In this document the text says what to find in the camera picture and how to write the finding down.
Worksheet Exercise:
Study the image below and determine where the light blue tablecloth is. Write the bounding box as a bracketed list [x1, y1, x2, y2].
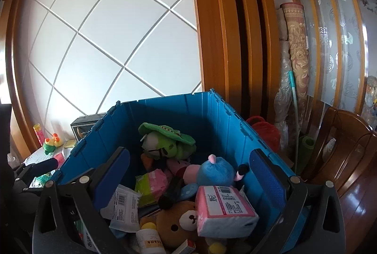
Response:
[23, 142, 75, 188]

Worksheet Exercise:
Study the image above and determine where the green yellow duck plush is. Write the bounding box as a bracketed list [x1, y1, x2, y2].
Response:
[42, 133, 64, 155]

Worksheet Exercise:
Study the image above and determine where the pink yellow candy tube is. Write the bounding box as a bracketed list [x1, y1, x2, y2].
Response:
[33, 123, 45, 146]

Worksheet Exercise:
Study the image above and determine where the yellow sponge block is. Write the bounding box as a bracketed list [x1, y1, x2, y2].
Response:
[63, 139, 77, 149]

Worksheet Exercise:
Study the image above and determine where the white barcode sachet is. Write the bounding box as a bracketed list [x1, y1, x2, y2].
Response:
[100, 184, 141, 233]

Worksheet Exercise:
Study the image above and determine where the black gift bag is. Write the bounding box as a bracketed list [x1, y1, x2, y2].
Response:
[70, 113, 105, 142]

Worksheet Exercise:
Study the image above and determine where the wooden chair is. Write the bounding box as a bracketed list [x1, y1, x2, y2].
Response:
[302, 107, 376, 253]

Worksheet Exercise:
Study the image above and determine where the white pill bottle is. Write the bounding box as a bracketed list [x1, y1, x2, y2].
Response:
[136, 222, 166, 254]

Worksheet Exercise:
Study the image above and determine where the pink green tissue pack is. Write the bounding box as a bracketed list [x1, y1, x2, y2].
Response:
[134, 169, 169, 207]

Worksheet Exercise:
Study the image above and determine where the red plastic basket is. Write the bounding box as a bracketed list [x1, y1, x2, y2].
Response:
[246, 116, 281, 153]

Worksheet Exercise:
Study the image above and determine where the blue round plush toy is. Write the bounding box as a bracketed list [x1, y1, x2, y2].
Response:
[197, 154, 236, 186]

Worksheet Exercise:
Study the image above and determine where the brown bear plush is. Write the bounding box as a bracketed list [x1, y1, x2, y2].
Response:
[139, 201, 198, 248]

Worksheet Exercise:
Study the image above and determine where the green frog hat plush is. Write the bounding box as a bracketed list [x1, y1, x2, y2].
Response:
[138, 123, 196, 160]

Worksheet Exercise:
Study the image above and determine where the blue folding storage crate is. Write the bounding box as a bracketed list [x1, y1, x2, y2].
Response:
[52, 89, 299, 254]

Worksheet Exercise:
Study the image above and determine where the teal mop handle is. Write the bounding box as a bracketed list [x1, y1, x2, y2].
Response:
[288, 70, 300, 173]

